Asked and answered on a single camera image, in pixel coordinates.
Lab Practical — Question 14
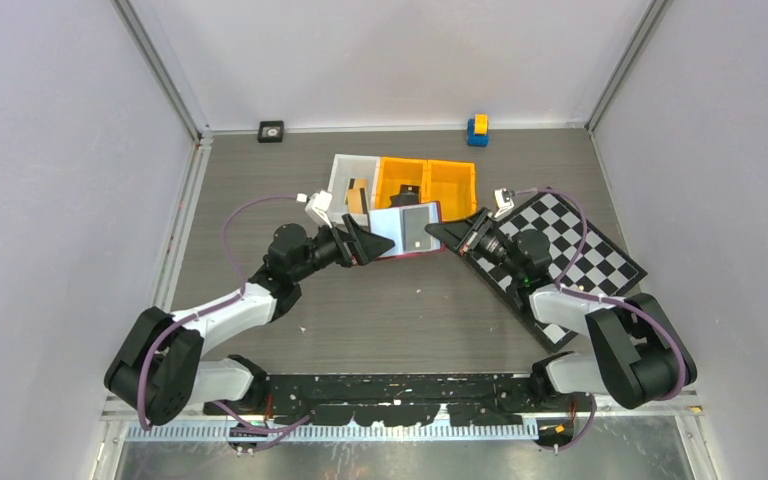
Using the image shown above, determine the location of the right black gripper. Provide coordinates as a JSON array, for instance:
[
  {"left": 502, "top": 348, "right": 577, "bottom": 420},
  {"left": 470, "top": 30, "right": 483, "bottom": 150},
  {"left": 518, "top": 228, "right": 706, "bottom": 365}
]
[{"left": 425, "top": 207, "right": 525, "bottom": 280}]

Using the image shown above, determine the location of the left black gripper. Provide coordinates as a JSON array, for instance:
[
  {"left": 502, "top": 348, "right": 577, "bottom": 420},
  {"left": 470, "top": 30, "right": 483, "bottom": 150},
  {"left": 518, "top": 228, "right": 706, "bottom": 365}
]
[{"left": 292, "top": 214, "right": 393, "bottom": 283}]

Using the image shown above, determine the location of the grey chip credit card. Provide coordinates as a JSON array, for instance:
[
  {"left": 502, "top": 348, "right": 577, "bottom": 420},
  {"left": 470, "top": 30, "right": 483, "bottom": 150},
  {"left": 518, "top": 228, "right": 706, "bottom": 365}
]
[{"left": 402, "top": 204, "right": 438, "bottom": 253}]

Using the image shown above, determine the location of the red card holder wallet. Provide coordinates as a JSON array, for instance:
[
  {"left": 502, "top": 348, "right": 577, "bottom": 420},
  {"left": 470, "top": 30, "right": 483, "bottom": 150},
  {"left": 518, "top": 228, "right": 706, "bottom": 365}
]
[{"left": 368, "top": 202, "right": 445, "bottom": 260}]

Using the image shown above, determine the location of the orange gold credit card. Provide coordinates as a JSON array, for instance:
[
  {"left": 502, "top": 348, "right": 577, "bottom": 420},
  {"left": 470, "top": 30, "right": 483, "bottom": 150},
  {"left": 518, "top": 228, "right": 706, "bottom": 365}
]
[{"left": 347, "top": 177, "right": 368, "bottom": 192}]

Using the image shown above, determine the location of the dark grey credit card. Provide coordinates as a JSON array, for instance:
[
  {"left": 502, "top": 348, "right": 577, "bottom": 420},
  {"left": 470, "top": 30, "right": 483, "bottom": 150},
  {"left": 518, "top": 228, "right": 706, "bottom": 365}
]
[{"left": 390, "top": 184, "right": 421, "bottom": 208}]

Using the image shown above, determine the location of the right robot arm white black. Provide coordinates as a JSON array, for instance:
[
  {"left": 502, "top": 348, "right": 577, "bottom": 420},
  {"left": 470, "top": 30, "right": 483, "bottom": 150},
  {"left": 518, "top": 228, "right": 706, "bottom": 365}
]
[{"left": 425, "top": 209, "right": 698, "bottom": 411}]

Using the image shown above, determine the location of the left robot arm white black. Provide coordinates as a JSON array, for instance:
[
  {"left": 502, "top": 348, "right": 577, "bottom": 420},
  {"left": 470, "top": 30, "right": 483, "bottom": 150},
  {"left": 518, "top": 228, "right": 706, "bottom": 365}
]
[{"left": 103, "top": 214, "right": 395, "bottom": 429}]

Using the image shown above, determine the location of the orange bin with cards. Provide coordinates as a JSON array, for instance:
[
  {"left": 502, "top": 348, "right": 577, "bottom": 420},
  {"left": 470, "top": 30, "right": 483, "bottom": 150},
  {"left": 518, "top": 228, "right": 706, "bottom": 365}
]
[{"left": 375, "top": 157, "right": 431, "bottom": 209}]

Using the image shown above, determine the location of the empty orange bin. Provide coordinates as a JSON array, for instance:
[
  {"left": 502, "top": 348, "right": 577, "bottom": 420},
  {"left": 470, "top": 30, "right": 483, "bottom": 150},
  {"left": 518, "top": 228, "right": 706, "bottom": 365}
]
[{"left": 421, "top": 159, "right": 477, "bottom": 221}]

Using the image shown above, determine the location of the white plastic bin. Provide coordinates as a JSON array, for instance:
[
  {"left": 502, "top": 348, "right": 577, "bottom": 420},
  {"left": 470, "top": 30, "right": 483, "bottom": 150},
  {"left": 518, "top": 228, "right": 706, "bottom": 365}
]
[{"left": 327, "top": 154, "right": 381, "bottom": 226}]

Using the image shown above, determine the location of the blue yellow toy block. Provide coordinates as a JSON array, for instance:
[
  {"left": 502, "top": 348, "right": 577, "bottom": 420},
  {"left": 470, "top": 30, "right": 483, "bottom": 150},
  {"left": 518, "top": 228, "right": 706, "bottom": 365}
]
[{"left": 466, "top": 114, "right": 489, "bottom": 147}]

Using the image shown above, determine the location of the black white checkerboard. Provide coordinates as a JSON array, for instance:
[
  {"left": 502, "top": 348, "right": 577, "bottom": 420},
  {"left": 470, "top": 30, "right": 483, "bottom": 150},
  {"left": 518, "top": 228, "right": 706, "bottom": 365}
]
[{"left": 465, "top": 193, "right": 647, "bottom": 353}]

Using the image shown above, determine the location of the small black square box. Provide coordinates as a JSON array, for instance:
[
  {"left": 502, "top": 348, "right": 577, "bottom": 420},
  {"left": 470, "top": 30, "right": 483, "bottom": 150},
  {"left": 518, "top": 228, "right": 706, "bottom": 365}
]
[{"left": 257, "top": 120, "right": 285, "bottom": 144}]

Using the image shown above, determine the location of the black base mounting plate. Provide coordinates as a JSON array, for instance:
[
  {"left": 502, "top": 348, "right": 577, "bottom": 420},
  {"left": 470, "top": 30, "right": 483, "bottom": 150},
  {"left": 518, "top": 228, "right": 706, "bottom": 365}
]
[{"left": 204, "top": 373, "right": 592, "bottom": 427}]

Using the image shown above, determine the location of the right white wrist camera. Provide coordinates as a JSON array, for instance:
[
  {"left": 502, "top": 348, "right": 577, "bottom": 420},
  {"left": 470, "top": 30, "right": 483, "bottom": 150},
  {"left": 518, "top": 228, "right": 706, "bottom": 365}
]
[{"left": 493, "top": 188, "right": 516, "bottom": 220}]

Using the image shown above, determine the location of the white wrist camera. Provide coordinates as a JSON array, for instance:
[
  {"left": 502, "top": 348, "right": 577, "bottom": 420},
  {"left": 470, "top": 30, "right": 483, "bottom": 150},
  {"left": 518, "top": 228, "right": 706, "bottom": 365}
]
[
  {"left": 493, "top": 188, "right": 516, "bottom": 220},
  {"left": 296, "top": 190, "right": 333, "bottom": 228}
]

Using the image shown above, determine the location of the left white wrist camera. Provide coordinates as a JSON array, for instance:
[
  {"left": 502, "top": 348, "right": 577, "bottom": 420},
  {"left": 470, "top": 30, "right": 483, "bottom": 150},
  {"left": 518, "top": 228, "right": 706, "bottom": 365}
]
[{"left": 296, "top": 190, "right": 333, "bottom": 228}]

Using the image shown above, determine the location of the aluminium rail frame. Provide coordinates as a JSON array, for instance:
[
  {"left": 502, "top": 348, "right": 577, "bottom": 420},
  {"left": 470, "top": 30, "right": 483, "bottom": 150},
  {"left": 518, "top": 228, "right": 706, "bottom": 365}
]
[{"left": 105, "top": 389, "right": 703, "bottom": 446}]

